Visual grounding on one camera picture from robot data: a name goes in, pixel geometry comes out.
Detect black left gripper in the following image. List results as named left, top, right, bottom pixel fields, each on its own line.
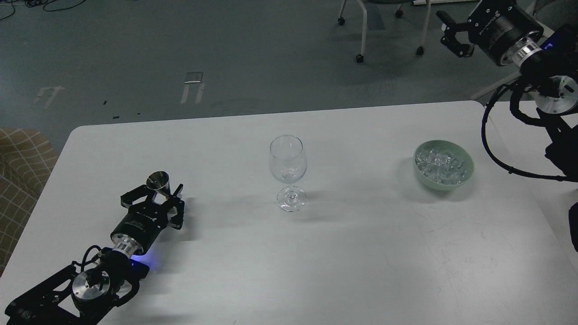
left=110, top=184, right=185, bottom=258

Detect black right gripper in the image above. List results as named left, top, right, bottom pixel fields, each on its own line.
left=436, top=0, right=544, bottom=66

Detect steel double jigger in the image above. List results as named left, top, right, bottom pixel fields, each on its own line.
left=146, top=171, right=173, bottom=199

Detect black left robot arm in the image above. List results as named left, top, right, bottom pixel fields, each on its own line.
left=5, top=184, right=185, bottom=325

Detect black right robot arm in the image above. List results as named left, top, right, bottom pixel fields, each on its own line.
left=436, top=0, right=577, bottom=183

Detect pile of ice cubes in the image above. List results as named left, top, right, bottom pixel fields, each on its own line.
left=415, top=148, right=471, bottom=185

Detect clear wine glass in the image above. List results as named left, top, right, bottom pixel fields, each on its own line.
left=269, top=135, right=308, bottom=212

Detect green bowl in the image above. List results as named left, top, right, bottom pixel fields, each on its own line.
left=412, top=140, right=475, bottom=191

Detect beige checked cushion seat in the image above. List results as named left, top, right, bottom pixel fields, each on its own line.
left=0, top=127, right=58, bottom=273

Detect silver floor socket plate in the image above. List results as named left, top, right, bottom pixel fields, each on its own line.
left=184, top=71, right=204, bottom=84

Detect black floor cables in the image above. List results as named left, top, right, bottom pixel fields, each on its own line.
left=0, top=0, right=86, bottom=20

